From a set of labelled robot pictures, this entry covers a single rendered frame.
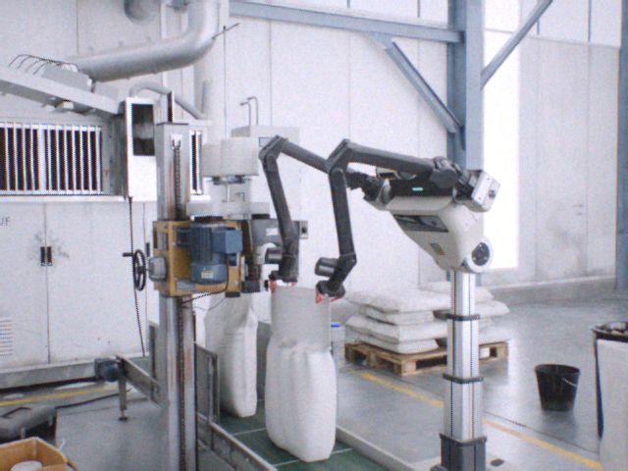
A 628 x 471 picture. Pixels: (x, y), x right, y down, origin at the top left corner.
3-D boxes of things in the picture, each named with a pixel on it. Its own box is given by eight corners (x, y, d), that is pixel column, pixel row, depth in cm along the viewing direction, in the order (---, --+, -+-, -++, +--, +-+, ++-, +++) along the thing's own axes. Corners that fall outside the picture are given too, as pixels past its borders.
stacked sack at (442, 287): (497, 303, 623) (497, 287, 622) (459, 307, 602) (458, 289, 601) (446, 294, 681) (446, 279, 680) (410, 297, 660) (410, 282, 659)
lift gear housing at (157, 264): (166, 282, 297) (166, 256, 296) (153, 283, 294) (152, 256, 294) (158, 280, 306) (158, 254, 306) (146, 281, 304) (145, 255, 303)
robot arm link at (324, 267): (356, 261, 256) (351, 248, 263) (327, 255, 252) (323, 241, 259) (344, 287, 262) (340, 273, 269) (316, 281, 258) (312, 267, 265)
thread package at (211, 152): (237, 178, 314) (236, 140, 313) (207, 178, 307) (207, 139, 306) (225, 179, 327) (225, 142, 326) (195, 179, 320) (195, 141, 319)
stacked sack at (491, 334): (514, 344, 621) (514, 327, 620) (455, 352, 588) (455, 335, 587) (480, 337, 658) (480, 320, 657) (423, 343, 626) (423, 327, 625)
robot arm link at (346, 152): (340, 144, 228) (334, 131, 236) (327, 181, 235) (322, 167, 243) (461, 171, 241) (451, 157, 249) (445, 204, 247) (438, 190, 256)
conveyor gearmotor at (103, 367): (128, 384, 442) (128, 360, 441) (104, 387, 435) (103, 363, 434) (116, 373, 468) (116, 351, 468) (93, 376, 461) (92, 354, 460)
